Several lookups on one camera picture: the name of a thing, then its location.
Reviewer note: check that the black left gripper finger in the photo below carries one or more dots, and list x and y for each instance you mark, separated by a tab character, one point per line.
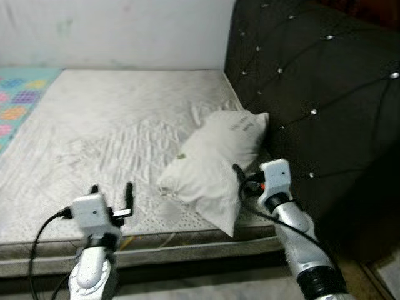
94	190
129	197

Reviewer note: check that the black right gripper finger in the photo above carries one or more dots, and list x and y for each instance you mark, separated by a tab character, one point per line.
240	174

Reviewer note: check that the white pillow with green print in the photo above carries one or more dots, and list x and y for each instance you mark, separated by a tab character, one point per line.
212	162

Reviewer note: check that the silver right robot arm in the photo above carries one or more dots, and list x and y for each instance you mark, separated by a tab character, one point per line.
303	244

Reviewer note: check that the grey quilted mattress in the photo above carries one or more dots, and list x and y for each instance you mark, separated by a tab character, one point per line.
112	112

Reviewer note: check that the dark bed base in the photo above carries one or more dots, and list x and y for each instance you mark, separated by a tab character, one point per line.
187	275

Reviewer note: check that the teal blanket with coloured hearts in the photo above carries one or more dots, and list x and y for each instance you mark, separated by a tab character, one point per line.
19	100

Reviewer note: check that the black tufted headboard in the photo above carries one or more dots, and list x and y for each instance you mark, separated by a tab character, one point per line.
312	75

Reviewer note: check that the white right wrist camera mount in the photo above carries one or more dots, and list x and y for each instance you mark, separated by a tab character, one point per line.
276	176

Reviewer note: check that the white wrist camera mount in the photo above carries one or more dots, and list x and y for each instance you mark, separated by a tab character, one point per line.
276	176
90	212

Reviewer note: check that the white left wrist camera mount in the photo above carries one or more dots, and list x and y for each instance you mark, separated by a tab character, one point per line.
90	212

